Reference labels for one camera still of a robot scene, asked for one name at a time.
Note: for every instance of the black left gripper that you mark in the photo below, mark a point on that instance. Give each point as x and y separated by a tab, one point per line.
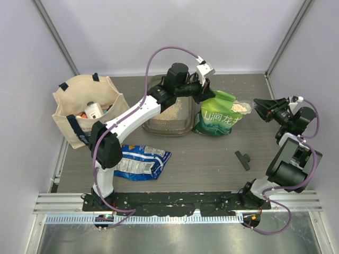
203	92

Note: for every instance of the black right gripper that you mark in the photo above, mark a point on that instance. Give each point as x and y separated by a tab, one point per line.
276	106

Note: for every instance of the clear plastic scoop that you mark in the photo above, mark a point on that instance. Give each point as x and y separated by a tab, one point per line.
242	107

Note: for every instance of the green cat litter bag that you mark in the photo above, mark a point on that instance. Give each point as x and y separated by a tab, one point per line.
216	117

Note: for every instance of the black bag clip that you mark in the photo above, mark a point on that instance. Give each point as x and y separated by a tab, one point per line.
244	160

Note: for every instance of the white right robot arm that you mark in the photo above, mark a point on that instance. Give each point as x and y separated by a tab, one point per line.
295	163

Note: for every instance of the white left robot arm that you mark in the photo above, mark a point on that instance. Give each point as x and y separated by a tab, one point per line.
106	139

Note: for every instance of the translucent grey litter box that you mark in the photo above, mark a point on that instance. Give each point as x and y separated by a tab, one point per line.
176	120

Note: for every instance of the blue chip bag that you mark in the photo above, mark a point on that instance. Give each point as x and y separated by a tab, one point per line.
140	163

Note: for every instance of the white bottle in tote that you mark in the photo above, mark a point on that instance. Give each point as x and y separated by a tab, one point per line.
93	110

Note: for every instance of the orange item in tote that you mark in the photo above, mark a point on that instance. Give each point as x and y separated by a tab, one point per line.
81	115

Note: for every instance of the beige canvas tote bag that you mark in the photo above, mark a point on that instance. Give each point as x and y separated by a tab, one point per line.
72	97

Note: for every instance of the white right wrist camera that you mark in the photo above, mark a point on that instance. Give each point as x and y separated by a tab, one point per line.
293	102

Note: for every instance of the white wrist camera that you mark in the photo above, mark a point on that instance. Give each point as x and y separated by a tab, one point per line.
204	71
293	102

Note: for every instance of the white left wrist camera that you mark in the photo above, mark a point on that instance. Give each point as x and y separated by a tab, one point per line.
204	71

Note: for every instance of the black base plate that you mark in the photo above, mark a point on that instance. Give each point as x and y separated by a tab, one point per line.
178	204

